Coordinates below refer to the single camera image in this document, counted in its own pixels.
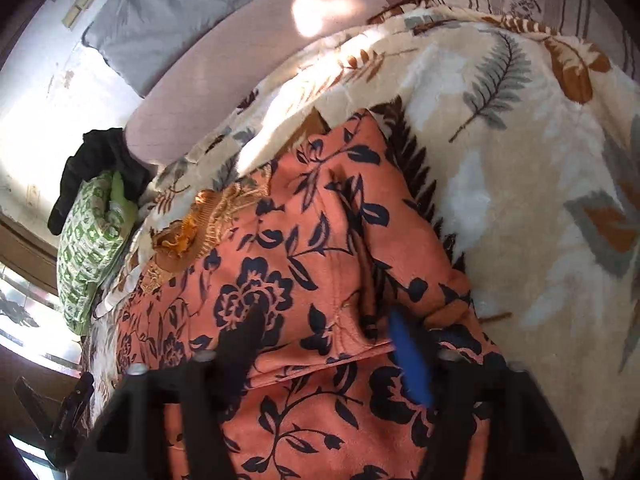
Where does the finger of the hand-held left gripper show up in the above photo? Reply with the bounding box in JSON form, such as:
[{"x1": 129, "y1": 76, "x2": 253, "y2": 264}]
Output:
[{"x1": 15, "y1": 372, "x2": 96, "y2": 468}]

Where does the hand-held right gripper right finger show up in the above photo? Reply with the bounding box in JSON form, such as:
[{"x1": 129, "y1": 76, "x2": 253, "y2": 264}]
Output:
[{"x1": 387, "y1": 307, "x2": 586, "y2": 480}]

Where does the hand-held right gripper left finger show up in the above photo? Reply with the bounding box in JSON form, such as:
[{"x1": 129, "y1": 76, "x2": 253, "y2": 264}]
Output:
[{"x1": 70, "y1": 305, "x2": 271, "y2": 480}]

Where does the orange floral garment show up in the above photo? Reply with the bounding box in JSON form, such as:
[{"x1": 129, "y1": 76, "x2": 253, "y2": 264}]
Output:
[{"x1": 115, "y1": 110, "x2": 506, "y2": 480}]

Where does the golden embroidered cloth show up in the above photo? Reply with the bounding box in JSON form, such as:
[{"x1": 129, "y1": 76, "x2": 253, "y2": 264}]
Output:
[{"x1": 150, "y1": 182, "x2": 273, "y2": 273}]

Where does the brown framed window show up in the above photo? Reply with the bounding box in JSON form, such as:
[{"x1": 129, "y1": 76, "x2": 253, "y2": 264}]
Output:
[{"x1": 0, "y1": 220, "x2": 96, "y2": 366}]

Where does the leaf print fleece blanket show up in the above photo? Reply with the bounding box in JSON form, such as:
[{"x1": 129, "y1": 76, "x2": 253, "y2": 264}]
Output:
[{"x1": 82, "y1": 2, "x2": 640, "y2": 480}]

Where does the green patterned pillow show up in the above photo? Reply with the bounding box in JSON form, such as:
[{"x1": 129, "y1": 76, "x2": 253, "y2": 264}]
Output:
[{"x1": 56, "y1": 170, "x2": 138, "y2": 333}]

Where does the black cloth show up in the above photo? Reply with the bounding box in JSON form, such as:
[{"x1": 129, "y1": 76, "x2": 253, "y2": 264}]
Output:
[{"x1": 47, "y1": 127, "x2": 151, "y2": 236}]

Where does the grey pillow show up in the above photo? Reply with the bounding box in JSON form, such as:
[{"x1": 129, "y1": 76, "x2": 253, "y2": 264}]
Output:
[{"x1": 82, "y1": 0, "x2": 326, "y2": 98}]

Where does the wall switch plate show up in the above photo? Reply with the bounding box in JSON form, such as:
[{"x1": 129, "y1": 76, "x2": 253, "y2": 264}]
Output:
[{"x1": 60, "y1": 0, "x2": 103, "y2": 28}]

